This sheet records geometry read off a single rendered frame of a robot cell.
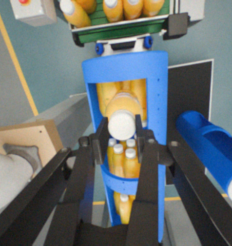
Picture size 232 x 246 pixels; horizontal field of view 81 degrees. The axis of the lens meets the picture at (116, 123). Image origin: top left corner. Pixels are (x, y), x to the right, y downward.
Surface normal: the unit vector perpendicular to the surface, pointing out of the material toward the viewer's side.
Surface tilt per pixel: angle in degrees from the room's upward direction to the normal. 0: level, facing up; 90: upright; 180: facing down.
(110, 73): 15
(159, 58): 44
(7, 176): 85
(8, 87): 0
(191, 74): 0
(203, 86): 0
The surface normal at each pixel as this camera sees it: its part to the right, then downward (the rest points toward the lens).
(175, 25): -0.08, 0.37
